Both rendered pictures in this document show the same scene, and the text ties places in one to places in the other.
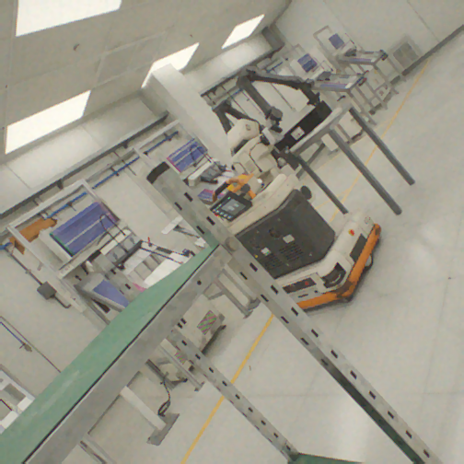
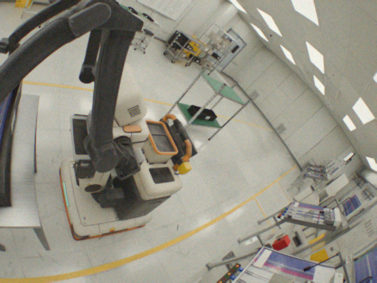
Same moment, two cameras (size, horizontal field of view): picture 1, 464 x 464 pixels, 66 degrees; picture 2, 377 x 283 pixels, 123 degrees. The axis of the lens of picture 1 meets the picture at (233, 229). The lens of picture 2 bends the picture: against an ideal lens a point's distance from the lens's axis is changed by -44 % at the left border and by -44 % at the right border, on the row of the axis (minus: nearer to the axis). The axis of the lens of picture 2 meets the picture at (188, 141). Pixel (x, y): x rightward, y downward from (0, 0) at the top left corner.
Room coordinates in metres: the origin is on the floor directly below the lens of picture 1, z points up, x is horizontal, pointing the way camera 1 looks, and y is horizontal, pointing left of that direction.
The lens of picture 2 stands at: (3.11, -0.39, 1.51)
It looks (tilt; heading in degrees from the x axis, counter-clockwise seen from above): 31 degrees down; 158
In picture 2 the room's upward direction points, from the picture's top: 45 degrees clockwise
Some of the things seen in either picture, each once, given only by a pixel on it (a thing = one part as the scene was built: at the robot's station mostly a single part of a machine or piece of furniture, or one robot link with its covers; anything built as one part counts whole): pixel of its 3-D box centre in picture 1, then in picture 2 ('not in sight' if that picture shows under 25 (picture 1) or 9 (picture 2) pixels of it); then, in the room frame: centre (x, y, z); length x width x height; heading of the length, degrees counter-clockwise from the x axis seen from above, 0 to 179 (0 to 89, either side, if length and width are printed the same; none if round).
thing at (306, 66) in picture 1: (319, 96); not in sight; (6.49, -2.78, 0.95); 1.36 x 0.82 x 1.90; 39
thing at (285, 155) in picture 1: (275, 165); (85, 142); (2.55, -0.53, 0.84); 0.28 x 0.16 x 0.22; 38
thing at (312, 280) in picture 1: (297, 285); not in sight; (2.15, -0.06, 0.23); 0.41 x 0.02 x 0.08; 38
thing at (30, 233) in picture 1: (44, 224); not in sight; (3.41, 1.23, 1.82); 0.68 x 0.30 x 0.20; 129
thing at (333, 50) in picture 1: (346, 70); not in sight; (7.40, -3.91, 0.95); 1.36 x 0.82 x 1.90; 39
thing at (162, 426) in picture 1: (124, 391); (257, 252); (2.49, 1.34, 0.39); 0.24 x 0.24 x 0.78; 39
